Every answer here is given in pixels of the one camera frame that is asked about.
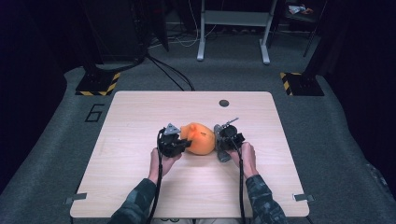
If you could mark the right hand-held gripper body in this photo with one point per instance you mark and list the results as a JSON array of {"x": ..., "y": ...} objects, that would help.
[{"x": 232, "y": 138}]

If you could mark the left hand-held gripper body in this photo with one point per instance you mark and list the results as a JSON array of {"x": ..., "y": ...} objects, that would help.
[{"x": 169, "y": 144}]

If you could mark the orange plush toy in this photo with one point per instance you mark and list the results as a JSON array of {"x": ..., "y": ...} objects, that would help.
[{"x": 200, "y": 141}]

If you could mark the grey cloth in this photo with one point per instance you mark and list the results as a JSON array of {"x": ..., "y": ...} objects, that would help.
[{"x": 221, "y": 154}]

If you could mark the person's left hand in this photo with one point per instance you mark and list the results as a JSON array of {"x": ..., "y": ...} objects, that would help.
[{"x": 163, "y": 166}]

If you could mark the person's right hand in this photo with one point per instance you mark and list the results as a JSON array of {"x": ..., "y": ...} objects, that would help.
[{"x": 247, "y": 160}]

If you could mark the black round table grommet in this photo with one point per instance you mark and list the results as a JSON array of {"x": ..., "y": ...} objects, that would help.
[{"x": 223, "y": 103}]

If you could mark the black tape floor marking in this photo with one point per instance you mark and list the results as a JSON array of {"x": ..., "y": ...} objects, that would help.
[{"x": 95, "y": 113}]

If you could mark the white metal stand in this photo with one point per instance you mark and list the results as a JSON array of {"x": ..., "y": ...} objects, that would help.
[{"x": 233, "y": 18}]

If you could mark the black cabinet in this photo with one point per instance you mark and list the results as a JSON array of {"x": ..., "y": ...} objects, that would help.
[{"x": 115, "y": 31}]

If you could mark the colourful small item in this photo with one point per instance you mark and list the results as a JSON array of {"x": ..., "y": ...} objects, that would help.
[{"x": 299, "y": 9}]

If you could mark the black yellow striped base plate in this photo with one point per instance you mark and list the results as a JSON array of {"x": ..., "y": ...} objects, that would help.
[
  {"x": 302, "y": 84},
  {"x": 96, "y": 84}
]

